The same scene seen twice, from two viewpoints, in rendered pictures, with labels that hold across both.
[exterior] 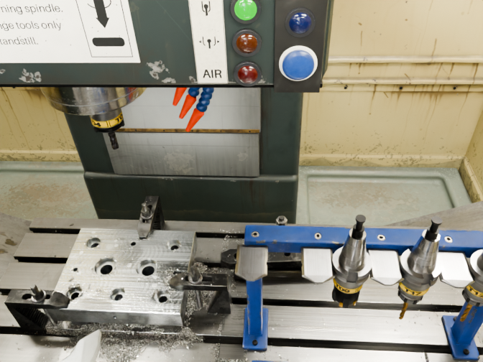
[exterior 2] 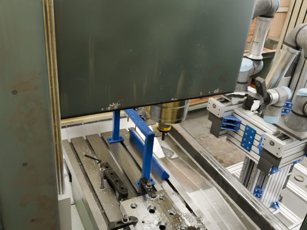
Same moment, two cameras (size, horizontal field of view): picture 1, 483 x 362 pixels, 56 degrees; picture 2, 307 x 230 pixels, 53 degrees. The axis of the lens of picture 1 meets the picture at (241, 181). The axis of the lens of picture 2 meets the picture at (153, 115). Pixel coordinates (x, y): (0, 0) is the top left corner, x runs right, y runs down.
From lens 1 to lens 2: 1.64 m
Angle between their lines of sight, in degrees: 93
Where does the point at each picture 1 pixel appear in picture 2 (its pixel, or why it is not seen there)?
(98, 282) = (172, 222)
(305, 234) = (142, 123)
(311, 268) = (152, 122)
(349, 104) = not seen: outside the picture
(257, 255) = (156, 132)
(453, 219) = not seen: hidden behind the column
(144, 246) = (141, 216)
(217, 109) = not seen: hidden behind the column
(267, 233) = (147, 130)
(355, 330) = (127, 160)
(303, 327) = (134, 172)
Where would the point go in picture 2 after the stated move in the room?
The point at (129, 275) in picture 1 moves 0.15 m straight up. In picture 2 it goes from (160, 213) to (164, 188)
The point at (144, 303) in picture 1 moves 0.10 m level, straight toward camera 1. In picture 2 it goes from (168, 201) to (179, 190)
